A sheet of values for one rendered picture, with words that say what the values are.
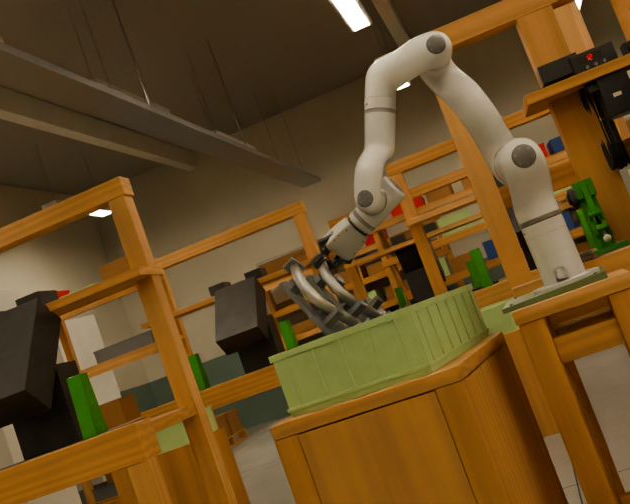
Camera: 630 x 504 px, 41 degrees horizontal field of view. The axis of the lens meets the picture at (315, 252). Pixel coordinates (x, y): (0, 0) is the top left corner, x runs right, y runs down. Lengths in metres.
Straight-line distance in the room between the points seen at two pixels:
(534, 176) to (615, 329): 0.46
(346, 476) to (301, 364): 0.30
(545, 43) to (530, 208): 1.14
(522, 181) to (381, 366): 0.65
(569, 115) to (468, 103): 0.98
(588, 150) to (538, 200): 0.97
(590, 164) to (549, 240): 0.98
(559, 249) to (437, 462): 0.70
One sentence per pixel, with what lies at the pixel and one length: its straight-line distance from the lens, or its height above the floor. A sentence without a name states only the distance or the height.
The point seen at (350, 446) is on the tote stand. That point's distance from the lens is 2.12.
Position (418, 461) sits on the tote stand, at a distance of 2.08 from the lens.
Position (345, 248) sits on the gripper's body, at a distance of 2.42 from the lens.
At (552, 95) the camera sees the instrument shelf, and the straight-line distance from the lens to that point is 3.23.
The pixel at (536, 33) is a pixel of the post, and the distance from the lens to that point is 3.41.
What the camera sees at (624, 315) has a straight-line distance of 2.30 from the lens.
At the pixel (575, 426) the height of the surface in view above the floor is 0.52.
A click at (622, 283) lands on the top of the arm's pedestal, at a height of 0.83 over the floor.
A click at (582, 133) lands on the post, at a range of 3.33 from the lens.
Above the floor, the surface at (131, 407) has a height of 0.96.
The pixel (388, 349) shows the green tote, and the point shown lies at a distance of 2.08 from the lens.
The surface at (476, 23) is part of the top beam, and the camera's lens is 3.42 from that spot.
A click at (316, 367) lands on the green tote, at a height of 0.89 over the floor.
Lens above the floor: 0.96
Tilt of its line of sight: 6 degrees up
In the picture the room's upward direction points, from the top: 20 degrees counter-clockwise
